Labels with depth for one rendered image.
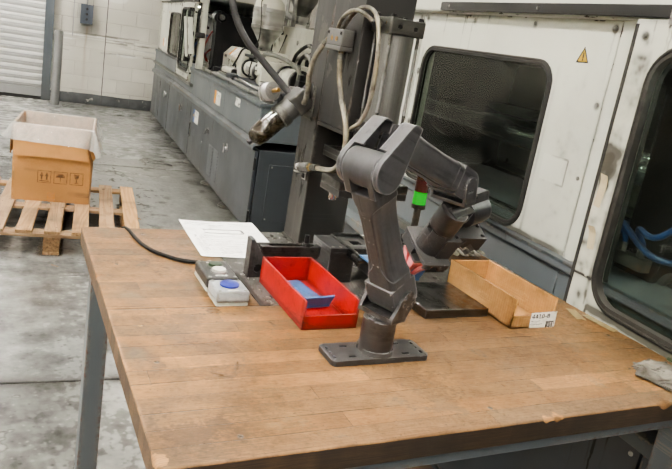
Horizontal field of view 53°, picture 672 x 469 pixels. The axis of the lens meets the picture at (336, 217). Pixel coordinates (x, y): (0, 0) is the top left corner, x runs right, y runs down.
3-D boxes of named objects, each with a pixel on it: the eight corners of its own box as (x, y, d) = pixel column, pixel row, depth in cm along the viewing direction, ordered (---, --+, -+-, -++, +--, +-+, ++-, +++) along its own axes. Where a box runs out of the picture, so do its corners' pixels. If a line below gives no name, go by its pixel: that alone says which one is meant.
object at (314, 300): (304, 311, 137) (306, 297, 136) (270, 283, 149) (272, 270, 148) (333, 308, 141) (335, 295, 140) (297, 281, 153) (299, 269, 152)
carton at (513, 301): (509, 332, 148) (517, 299, 146) (445, 288, 169) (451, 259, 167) (552, 330, 153) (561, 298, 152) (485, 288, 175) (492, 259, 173)
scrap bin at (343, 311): (300, 330, 129) (305, 301, 127) (258, 281, 150) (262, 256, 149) (356, 328, 134) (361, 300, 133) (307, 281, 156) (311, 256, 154)
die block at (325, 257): (325, 282, 157) (330, 252, 155) (308, 267, 165) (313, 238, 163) (398, 282, 166) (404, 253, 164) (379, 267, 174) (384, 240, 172)
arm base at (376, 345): (323, 308, 120) (340, 325, 114) (417, 305, 129) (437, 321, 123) (316, 348, 122) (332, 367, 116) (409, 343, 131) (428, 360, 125)
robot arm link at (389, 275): (391, 289, 128) (364, 138, 110) (419, 302, 123) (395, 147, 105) (370, 308, 125) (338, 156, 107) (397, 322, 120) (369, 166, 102)
